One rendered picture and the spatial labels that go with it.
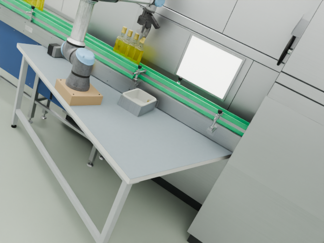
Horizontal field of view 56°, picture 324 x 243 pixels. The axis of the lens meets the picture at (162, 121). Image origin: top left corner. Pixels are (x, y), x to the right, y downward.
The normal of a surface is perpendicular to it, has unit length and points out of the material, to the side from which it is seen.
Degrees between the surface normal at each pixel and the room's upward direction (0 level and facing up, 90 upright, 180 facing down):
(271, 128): 90
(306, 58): 90
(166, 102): 90
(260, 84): 90
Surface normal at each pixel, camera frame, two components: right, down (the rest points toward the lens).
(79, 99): 0.61, 0.55
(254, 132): -0.44, 0.26
